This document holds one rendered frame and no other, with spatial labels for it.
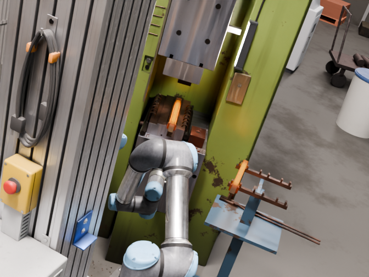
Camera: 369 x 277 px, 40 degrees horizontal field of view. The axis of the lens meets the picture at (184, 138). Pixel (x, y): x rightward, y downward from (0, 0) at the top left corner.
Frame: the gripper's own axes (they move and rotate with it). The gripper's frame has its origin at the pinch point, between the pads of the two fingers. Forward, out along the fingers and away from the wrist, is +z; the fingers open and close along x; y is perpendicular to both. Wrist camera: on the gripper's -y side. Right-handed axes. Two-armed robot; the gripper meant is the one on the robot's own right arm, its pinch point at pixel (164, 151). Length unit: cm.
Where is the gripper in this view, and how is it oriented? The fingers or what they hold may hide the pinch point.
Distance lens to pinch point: 248.6
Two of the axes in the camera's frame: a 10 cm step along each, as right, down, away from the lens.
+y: -2.7, 8.5, 4.5
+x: 9.6, 2.8, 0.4
